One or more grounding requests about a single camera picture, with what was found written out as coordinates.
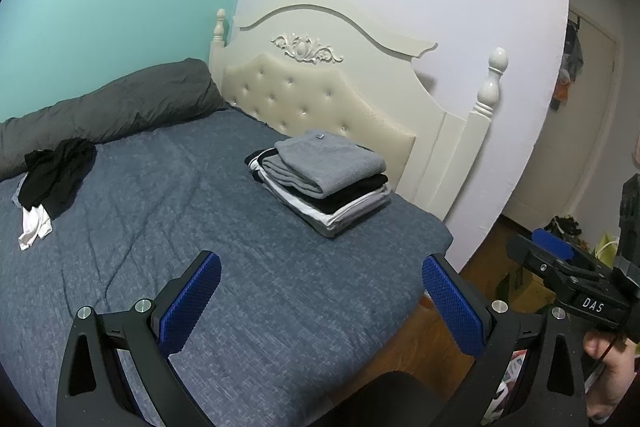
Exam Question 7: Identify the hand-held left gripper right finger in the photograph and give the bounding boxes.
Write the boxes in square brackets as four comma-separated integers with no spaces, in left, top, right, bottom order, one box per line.
[421,253,588,427]

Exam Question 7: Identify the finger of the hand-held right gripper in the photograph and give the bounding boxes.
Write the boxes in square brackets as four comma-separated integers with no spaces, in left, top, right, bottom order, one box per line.
[506,236,576,285]
[531,228,601,275]

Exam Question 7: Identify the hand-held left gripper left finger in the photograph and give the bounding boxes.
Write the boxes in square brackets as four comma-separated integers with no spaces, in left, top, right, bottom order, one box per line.
[56,250,223,427]

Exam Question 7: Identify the grey fleece garment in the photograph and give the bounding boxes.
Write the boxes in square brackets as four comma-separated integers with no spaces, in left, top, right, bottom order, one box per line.
[261,130,387,199]

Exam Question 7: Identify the hanging clothes on door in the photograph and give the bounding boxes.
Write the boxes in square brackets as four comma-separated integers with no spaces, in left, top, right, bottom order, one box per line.
[550,19,584,112]

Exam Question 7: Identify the person's right hand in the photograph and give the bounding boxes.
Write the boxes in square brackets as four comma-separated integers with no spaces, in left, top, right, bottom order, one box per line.
[582,333,640,427]

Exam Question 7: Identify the yellow-green bag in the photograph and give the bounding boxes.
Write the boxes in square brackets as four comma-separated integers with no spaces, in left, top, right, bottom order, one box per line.
[594,232,622,260]

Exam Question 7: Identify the blue patterned bed cover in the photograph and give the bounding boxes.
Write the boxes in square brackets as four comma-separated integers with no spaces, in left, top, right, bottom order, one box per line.
[0,107,453,427]

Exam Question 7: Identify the folded light grey garment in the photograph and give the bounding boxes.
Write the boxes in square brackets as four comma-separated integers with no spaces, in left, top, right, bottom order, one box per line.
[310,202,392,239]

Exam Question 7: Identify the folded black garment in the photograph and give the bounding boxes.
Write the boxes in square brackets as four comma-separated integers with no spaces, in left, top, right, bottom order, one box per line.
[245,148,390,214]

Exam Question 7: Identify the dark grey duvet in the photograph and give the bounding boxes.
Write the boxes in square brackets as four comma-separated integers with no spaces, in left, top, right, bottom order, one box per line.
[0,58,230,182]

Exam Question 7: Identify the cream bed headboard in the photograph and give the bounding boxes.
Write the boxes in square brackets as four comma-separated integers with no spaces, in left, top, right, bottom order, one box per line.
[207,0,511,228]

